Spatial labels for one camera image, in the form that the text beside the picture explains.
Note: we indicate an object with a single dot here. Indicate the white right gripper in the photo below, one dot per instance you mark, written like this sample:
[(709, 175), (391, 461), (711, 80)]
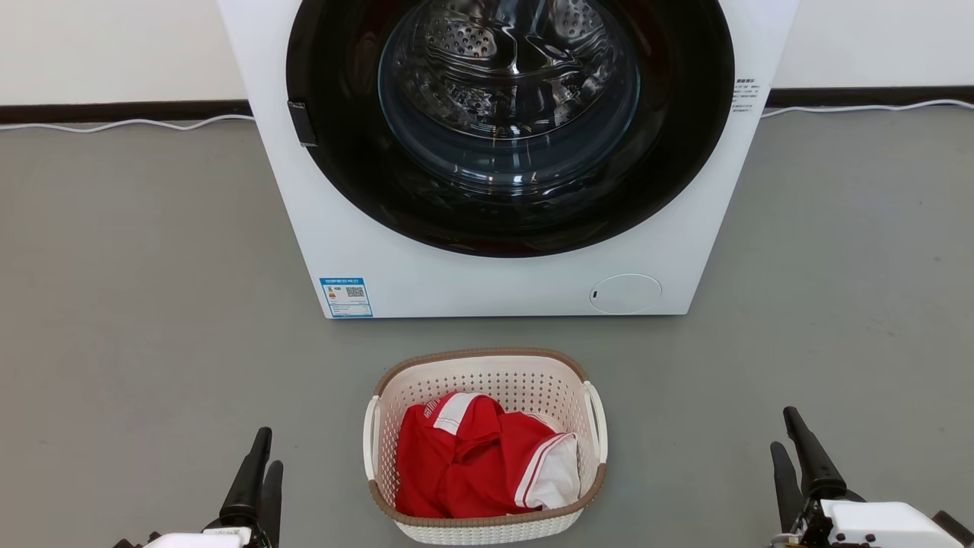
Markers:
[(875, 525)]

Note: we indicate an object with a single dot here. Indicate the white perforated laundry basket brown rim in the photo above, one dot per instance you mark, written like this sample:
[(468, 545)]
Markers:
[(487, 380)]

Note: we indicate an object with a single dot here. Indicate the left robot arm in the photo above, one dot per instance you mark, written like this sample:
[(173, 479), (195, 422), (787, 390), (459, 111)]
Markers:
[(126, 544)]

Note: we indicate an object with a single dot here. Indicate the red and white jersey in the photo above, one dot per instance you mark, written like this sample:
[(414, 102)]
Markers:
[(464, 464)]

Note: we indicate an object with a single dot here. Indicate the white front-load washing machine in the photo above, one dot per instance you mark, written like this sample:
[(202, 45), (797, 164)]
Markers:
[(487, 281)]

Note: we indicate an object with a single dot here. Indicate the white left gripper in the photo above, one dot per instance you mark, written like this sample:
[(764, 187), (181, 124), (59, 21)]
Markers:
[(199, 540)]

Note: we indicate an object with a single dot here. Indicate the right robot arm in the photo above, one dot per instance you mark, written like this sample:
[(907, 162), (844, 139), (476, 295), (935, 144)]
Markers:
[(957, 530)]

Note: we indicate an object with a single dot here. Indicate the black round washer door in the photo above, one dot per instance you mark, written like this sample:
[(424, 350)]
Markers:
[(342, 152)]

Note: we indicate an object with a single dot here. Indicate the round white filter cover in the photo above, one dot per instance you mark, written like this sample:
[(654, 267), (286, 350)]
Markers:
[(625, 294)]

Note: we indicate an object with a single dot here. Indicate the blue energy label sticker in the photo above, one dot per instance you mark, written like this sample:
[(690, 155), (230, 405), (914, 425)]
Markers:
[(346, 297)]

